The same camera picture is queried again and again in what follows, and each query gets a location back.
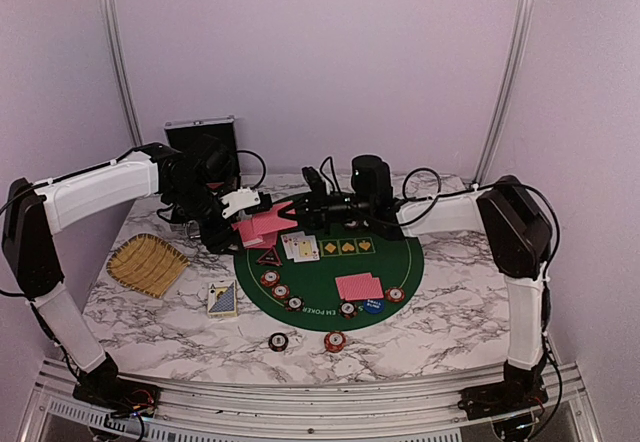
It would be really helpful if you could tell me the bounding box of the aluminium poker case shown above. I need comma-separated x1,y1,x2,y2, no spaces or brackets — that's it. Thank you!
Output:
164,115,241,190

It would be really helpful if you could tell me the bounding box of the dealt card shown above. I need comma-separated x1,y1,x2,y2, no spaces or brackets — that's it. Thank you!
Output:
335,273,373,301
262,232,278,248

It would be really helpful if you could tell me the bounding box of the playing card box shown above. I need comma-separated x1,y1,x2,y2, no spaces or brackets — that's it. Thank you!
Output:
206,279,238,318

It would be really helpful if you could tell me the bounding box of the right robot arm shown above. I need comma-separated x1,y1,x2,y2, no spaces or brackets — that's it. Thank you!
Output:
278,154,559,410

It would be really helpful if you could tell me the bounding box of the aluminium frame post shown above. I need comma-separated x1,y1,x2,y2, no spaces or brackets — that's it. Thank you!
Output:
472,0,535,184
100,0,144,146

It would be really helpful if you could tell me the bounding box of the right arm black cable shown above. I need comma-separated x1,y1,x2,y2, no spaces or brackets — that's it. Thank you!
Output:
394,165,564,413

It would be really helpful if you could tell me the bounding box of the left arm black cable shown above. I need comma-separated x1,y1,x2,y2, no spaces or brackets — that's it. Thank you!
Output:
0,148,267,298

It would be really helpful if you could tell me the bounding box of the right aluminium frame post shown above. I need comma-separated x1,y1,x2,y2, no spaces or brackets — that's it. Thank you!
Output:
472,0,535,184

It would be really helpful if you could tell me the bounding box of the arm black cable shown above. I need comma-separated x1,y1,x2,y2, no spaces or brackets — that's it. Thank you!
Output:
394,165,564,413
0,148,267,298

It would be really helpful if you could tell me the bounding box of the blue small blind button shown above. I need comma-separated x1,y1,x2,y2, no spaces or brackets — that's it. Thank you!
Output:
362,299,385,315

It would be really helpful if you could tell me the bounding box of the face-up community card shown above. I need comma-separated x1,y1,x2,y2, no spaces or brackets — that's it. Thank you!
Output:
280,231,305,260
292,235,320,263
252,212,297,236

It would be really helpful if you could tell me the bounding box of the woven bamboo tray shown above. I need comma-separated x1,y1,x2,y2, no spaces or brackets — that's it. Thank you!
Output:
106,233,190,299

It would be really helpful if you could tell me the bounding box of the round green poker mat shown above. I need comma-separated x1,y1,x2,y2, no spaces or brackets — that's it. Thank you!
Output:
234,223,425,332

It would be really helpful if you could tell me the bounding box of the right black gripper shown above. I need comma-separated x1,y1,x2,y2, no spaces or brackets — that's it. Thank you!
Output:
279,182,374,235

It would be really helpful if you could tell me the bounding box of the triangular all-in button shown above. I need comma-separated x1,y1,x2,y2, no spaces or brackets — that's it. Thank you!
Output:
256,246,282,267

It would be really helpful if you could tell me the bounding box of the front aluminium rail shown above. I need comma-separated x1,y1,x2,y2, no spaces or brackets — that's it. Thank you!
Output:
17,359,602,441

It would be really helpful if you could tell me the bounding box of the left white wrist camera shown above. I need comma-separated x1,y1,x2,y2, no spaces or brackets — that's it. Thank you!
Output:
221,188,273,219

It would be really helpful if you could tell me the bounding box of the left aluminium frame post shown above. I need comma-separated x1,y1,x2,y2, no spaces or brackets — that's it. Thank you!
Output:
100,0,144,146

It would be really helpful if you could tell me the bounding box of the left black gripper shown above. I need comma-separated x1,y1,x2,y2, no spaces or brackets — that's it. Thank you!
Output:
167,179,245,256

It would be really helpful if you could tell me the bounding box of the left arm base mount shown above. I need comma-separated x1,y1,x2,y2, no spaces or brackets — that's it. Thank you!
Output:
73,372,160,418

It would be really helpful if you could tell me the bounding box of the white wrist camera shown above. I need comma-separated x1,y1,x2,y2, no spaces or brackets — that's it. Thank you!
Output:
221,188,273,219
318,170,334,194

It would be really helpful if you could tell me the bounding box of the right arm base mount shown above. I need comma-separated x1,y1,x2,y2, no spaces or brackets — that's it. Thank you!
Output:
457,381,549,420

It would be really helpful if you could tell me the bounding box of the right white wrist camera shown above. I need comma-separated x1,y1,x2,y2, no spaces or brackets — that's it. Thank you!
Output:
318,170,334,194

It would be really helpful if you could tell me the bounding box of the black poker chip stack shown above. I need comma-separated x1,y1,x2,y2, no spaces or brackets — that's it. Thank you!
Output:
268,332,289,352

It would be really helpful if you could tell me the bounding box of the red poker chip stack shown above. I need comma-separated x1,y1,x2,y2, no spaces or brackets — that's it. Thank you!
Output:
324,331,347,353

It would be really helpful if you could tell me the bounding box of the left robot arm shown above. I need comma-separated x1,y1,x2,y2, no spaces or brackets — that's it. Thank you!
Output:
2,136,238,407

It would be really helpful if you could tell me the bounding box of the red-backed card deck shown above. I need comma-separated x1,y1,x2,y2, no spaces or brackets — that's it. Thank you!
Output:
232,219,264,248

